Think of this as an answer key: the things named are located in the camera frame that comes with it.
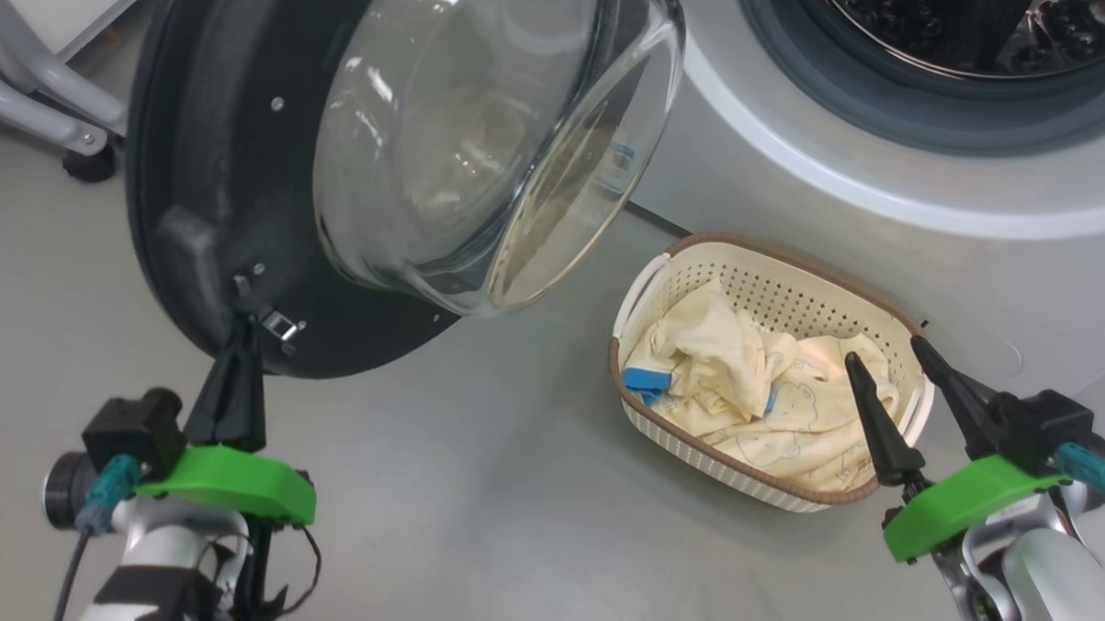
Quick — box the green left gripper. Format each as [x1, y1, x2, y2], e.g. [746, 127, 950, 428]
[134, 310, 324, 527]

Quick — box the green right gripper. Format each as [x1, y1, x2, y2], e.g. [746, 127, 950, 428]
[838, 333, 1077, 570]

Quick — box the cream bear print garment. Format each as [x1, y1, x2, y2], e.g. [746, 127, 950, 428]
[703, 330, 904, 495]

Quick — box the cream garment with blue tag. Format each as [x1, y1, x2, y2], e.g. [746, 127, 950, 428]
[622, 277, 798, 439]

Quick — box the black round glass washer door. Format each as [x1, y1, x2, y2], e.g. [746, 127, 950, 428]
[117, 0, 688, 392]

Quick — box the white front-load washing machine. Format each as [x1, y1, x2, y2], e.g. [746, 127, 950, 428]
[624, 0, 1105, 400]

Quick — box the steel washing machine drum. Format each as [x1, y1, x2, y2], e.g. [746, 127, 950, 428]
[818, 0, 1105, 85]

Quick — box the cream perforated laundry basket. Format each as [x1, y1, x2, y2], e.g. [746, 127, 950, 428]
[603, 229, 942, 519]

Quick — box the teal left camera connector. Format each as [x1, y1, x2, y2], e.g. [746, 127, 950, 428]
[74, 453, 142, 536]

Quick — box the teal camera connector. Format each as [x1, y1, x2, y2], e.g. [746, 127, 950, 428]
[74, 453, 142, 536]
[1052, 442, 1105, 505]

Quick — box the teal right camera connector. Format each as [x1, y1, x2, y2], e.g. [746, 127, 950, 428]
[1052, 442, 1105, 505]

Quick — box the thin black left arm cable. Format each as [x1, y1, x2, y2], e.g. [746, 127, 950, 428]
[229, 520, 323, 621]

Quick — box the black left arm strap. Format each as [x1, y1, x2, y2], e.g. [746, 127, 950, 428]
[91, 566, 224, 621]

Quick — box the grey frame leg with caster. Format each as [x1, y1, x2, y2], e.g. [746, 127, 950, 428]
[0, 0, 132, 185]

